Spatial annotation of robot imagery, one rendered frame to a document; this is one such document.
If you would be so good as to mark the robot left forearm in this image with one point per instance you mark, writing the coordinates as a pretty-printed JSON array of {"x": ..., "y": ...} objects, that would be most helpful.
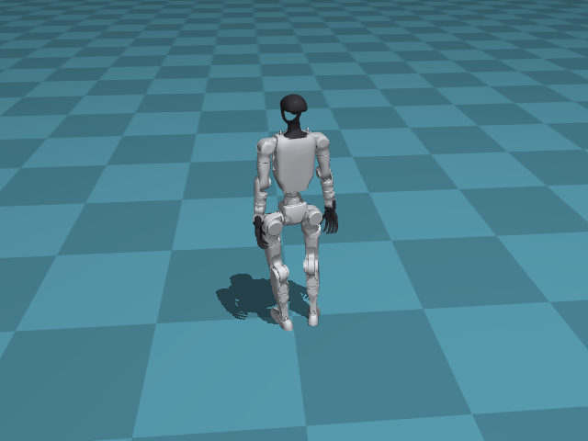
[{"x": 259, "y": 200}]

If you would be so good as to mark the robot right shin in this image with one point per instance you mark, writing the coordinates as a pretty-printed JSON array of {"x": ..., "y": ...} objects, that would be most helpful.
[{"x": 312, "y": 284}]

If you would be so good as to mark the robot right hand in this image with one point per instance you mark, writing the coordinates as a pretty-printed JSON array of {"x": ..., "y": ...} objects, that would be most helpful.
[{"x": 331, "y": 216}]

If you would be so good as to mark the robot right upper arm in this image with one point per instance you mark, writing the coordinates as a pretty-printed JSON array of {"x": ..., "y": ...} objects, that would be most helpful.
[{"x": 323, "y": 155}]

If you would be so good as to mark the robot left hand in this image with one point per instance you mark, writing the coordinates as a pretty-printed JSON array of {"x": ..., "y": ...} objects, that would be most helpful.
[{"x": 258, "y": 232}]

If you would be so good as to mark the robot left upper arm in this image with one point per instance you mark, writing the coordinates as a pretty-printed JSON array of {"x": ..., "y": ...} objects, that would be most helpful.
[{"x": 265, "y": 148}]

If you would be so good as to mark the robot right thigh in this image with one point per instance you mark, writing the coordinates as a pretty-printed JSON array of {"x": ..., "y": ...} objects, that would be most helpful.
[{"x": 311, "y": 229}]

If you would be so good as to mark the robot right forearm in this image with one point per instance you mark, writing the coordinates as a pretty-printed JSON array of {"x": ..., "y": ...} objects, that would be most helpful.
[{"x": 328, "y": 190}]

